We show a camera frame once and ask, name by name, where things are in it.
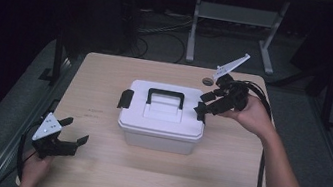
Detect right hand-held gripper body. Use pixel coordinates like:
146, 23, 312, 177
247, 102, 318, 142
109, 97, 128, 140
207, 48, 257, 112

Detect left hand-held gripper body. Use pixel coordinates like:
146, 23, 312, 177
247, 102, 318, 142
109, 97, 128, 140
28, 109, 83, 165

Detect white lid with black handle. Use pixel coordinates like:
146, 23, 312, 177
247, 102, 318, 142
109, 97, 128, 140
113, 76, 211, 144

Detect white plastic storage box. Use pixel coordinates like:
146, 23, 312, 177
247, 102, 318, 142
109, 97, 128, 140
118, 126, 200, 158

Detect person's right hand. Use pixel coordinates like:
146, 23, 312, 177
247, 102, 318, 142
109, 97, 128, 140
215, 90, 282, 142

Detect person's left hand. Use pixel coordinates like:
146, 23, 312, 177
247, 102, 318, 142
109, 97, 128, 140
17, 148, 55, 187

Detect grey-legged background table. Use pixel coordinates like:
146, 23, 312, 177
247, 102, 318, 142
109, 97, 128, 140
172, 0, 333, 85

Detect round table cable hole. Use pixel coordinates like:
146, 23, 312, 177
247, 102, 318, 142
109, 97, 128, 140
201, 76, 215, 88

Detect black floor cables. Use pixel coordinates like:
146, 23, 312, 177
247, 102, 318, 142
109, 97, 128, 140
123, 4, 195, 66

